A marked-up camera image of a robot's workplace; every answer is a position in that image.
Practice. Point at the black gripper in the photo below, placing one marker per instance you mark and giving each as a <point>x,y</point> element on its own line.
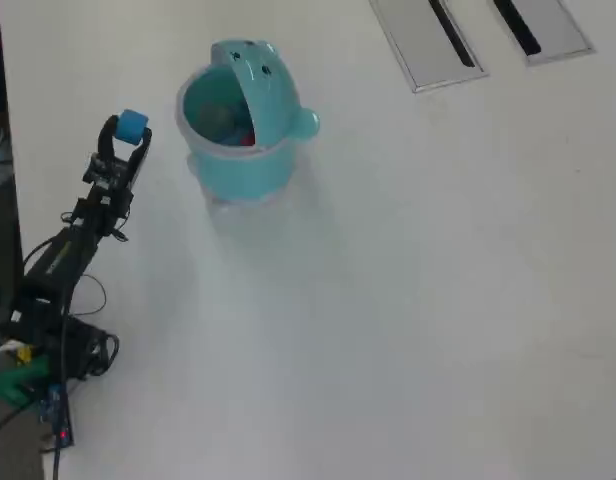
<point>105,207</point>

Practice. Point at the blue cube block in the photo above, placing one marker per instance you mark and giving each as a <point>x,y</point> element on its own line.
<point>132,127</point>

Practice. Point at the red cube block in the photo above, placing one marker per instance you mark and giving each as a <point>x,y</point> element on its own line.
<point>248,140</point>

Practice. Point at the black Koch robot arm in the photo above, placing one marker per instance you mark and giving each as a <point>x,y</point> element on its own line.
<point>63,260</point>

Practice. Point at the teal hippo shaped bin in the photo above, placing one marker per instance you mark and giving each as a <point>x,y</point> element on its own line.
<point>248,165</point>

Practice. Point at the grey sneaker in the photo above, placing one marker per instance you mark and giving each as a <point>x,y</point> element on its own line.
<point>0,145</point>

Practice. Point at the yellow connector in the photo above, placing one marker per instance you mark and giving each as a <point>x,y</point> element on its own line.
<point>24,355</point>

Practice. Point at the green table clamp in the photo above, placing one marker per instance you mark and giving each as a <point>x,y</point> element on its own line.
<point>8,385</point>

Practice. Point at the blue controller circuit board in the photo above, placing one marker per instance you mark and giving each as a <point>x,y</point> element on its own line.
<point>60,415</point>

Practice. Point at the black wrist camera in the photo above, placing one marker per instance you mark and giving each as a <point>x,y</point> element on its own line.
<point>105,171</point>

